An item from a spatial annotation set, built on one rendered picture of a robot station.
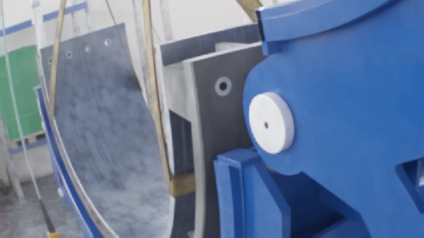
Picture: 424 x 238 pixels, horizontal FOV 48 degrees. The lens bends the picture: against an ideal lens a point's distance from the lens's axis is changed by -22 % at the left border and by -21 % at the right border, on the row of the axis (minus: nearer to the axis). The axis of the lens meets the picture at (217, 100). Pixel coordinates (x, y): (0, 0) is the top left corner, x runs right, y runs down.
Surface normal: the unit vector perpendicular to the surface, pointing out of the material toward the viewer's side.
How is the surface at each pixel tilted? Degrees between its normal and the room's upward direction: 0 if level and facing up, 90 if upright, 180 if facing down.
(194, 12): 90
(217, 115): 100
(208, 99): 97
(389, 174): 90
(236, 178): 97
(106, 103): 65
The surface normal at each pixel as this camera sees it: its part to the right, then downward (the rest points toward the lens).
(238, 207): 0.55, 0.26
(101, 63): 0.44, -0.16
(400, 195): -0.84, 0.26
